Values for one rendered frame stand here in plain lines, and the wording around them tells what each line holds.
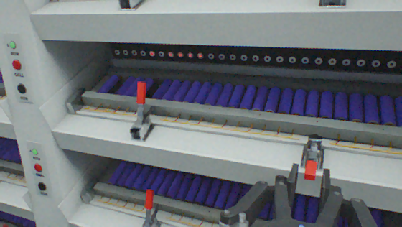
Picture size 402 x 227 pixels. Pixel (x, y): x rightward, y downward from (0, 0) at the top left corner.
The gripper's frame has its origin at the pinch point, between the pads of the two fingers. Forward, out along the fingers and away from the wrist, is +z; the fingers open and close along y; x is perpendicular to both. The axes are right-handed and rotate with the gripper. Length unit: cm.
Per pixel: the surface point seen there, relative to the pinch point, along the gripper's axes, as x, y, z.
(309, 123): 5.2, -1.0, 11.1
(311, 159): 2.0, 0.0, 4.4
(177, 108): 5.3, -21.8, 11.5
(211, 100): 6.6, -17.0, 14.6
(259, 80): 10.4, -10.2, 20.2
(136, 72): 10.0, -35.0, 19.7
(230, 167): -1.7, -10.9, 6.8
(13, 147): -12, -73, 21
